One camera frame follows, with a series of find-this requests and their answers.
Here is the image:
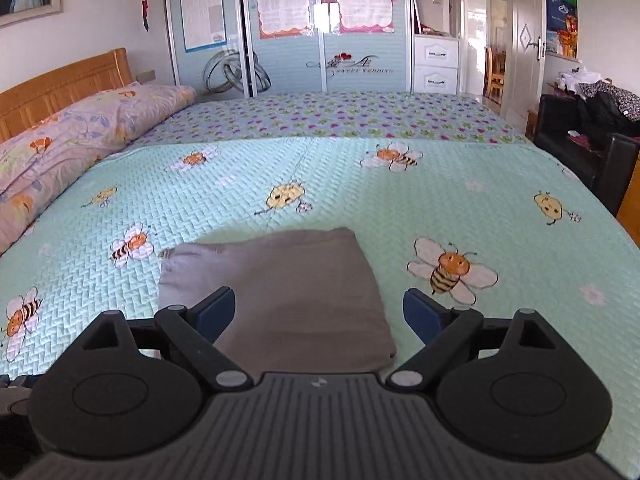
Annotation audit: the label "grey trousers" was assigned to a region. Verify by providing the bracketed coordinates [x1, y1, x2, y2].
[158, 228, 396, 378]

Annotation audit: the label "pile of clothes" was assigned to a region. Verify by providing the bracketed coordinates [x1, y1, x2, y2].
[555, 67, 639, 143]

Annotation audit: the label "mint green bee quilt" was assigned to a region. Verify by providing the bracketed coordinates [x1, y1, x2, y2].
[1, 138, 639, 478]

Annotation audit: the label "dotted purple bed sheet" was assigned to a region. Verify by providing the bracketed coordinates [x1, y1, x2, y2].
[130, 91, 528, 148]

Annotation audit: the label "black armchair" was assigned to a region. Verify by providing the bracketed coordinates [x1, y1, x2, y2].
[534, 92, 639, 214]

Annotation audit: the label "floral purple duvet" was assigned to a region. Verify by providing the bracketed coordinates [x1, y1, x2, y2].
[1, 84, 196, 252]

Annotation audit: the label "coiled grey hoop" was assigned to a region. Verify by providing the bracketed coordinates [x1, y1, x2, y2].
[203, 50, 272, 94]

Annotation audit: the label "white drawer cabinet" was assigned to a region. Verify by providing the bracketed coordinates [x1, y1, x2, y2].
[413, 35, 459, 96]

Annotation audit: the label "wooden headboard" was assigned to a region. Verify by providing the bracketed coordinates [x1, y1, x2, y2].
[0, 48, 134, 142]

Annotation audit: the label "light blue sliding wardrobe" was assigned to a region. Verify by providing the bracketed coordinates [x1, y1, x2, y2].
[166, 0, 411, 101]

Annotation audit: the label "white blue-bordered poster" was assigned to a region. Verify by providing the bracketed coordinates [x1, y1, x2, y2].
[180, 0, 227, 52]

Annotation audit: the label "white door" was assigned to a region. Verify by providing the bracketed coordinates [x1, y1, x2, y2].
[501, 0, 547, 131]

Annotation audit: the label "pink-bordered poster left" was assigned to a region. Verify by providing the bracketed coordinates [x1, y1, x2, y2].
[256, 0, 312, 39]

